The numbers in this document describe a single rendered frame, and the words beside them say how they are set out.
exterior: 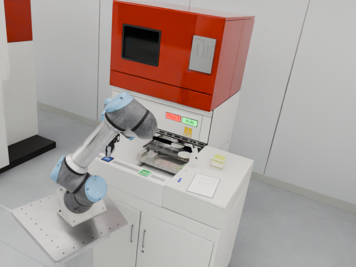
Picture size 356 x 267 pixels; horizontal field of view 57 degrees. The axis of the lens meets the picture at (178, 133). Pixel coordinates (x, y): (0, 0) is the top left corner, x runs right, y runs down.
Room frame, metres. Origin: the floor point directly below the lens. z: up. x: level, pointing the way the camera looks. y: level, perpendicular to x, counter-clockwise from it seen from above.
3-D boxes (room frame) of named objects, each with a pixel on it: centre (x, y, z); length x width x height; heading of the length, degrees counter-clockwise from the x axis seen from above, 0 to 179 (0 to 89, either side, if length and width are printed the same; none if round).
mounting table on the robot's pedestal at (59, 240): (1.34, 0.47, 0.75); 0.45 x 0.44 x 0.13; 141
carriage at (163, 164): (1.90, 0.08, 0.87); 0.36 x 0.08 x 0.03; 67
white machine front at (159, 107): (2.24, 0.16, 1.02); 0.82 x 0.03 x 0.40; 67
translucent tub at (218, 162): (1.78, -0.27, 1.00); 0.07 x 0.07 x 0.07; 68
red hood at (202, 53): (2.53, 0.04, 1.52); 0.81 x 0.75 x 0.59; 67
